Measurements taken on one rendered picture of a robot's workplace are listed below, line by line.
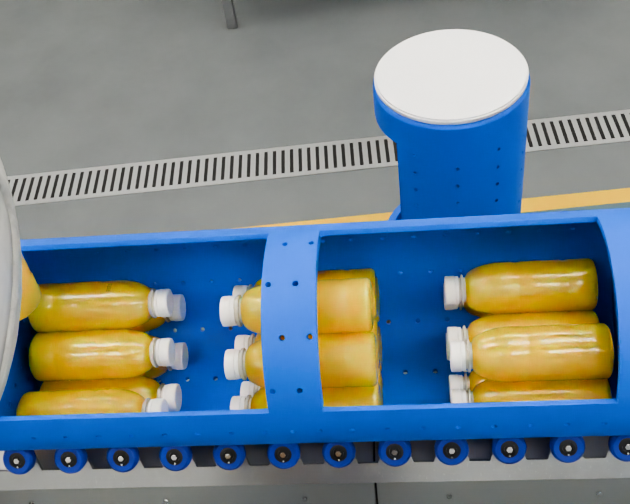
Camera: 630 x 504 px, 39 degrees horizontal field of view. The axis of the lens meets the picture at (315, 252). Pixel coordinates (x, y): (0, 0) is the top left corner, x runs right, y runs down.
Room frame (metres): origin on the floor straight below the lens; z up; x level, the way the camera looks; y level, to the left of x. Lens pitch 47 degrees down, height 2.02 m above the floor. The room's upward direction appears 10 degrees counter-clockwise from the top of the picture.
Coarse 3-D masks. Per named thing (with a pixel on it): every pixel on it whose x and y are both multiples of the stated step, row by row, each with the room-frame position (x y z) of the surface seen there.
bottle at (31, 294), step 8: (24, 264) 0.73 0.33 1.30; (24, 272) 0.72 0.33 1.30; (24, 280) 0.72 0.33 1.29; (32, 280) 0.73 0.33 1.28; (24, 288) 0.71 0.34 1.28; (32, 288) 0.72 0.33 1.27; (24, 296) 0.71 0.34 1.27; (32, 296) 0.72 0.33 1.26; (40, 296) 0.73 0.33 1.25; (24, 304) 0.71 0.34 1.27; (32, 304) 0.71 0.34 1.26; (24, 312) 0.70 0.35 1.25
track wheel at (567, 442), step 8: (552, 440) 0.58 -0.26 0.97; (560, 440) 0.58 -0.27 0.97; (568, 440) 0.58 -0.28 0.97; (576, 440) 0.58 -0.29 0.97; (552, 448) 0.58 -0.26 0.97; (560, 448) 0.57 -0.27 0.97; (568, 448) 0.57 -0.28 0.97; (576, 448) 0.57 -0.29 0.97; (584, 448) 0.57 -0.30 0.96; (560, 456) 0.57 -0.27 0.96; (568, 456) 0.56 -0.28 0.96; (576, 456) 0.56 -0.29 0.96
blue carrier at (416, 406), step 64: (64, 256) 0.92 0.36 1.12; (128, 256) 0.91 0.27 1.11; (192, 256) 0.89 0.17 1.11; (256, 256) 0.88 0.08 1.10; (320, 256) 0.86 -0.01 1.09; (384, 256) 0.85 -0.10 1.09; (448, 256) 0.83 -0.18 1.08; (512, 256) 0.82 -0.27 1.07; (576, 256) 0.80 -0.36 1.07; (192, 320) 0.86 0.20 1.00; (384, 320) 0.81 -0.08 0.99; (192, 384) 0.78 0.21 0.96; (320, 384) 0.61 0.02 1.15; (384, 384) 0.72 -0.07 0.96; (448, 384) 0.71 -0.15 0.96; (0, 448) 0.67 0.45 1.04; (64, 448) 0.66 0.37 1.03
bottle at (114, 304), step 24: (48, 288) 0.85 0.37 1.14; (72, 288) 0.84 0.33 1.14; (96, 288) 0.83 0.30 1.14; (120, 288) 0.83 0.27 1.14; (144, 288) 0.83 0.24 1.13; (48, 312) 0.82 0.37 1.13; (72, 312) 0.81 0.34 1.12; (96, 312) 0.80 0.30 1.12; (120, 312) 0.80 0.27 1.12; (144, 312) 0.80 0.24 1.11
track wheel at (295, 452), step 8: (272, 448) 0.64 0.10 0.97; (280, 448) 0.64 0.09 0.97; (288, 448) 0.64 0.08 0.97; (296, 448) 0.64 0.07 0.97; (272, 456) 0.63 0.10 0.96; (280, 456) 0.63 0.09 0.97; (288, 456) 0.63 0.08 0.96; (296, 456) 0.63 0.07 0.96; (272, 464) 0.63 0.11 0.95; (280, 464) 0.63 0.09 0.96; (288, 464) 0.62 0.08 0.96
